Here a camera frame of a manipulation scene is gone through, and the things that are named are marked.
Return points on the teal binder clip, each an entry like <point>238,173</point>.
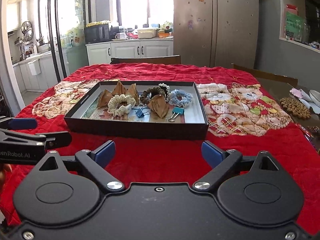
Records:
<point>177,111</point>

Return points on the light blue crochet scrunchie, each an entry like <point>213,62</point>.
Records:
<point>180,98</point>

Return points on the white mug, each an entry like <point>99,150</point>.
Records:
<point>121,36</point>

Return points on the black shallow box tray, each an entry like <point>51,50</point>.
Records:
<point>180,123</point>

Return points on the blue binder clip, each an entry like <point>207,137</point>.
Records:
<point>142,111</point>

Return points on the brown crochet scrunchie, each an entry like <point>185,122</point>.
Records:
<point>148,94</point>

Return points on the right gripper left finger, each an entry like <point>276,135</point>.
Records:
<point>93,163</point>

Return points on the white black crochet scrunchie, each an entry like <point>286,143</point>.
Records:
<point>166,89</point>

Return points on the silver double door refrigerator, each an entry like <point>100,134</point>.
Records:
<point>216,33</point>

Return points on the cream plastic container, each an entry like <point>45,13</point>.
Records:
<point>147,33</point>

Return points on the black microwave oven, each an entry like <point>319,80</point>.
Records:
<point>97,33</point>

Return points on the cream crochet scrunchie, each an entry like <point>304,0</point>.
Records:
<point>120,105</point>

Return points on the brown beaded mat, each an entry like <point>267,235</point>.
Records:
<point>295,107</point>

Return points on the green card on shelf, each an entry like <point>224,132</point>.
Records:
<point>293,27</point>

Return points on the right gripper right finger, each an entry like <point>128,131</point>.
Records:
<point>222,163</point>

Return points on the white wall shelf unit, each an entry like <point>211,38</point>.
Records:
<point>300,12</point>

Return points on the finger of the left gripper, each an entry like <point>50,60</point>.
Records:
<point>57,139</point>
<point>17,123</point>

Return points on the brown triangular snack packet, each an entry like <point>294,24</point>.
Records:
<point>104,98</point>

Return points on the white kitchen cabinet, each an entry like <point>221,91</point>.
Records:
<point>103,52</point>

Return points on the white hanging bin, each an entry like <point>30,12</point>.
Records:
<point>34,67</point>

